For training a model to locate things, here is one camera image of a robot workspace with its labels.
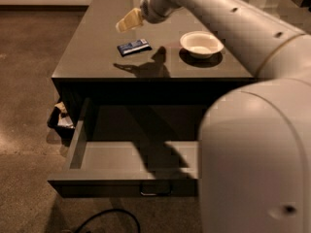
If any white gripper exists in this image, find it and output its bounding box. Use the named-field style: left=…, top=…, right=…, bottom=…
left=116, top=0, right=180, bottom=33

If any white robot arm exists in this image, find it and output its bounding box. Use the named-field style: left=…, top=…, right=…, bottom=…
left=116, top=0, right=311, bottom=233

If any open grey top drawer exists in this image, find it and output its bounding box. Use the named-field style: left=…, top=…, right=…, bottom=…
left=48, top=99, right=206, bottom=197

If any grey cabinet counter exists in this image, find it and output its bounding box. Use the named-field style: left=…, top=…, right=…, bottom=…
left=51, top=0, right=311, bottom=121

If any white paper bowl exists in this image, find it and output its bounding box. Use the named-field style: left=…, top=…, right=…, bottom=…
left=180, top=31, right=224, bottom=59

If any black bin with trash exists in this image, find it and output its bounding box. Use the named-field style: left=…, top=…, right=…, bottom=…
left=47, top=101, right=75, bottom=140

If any silver drawer handle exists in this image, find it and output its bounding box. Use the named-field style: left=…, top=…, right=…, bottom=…
left=140, top=184, right=172, bottom=196

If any black cable on floor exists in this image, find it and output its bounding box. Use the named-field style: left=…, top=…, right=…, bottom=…
left=73, top=208, right=142, bottom=233

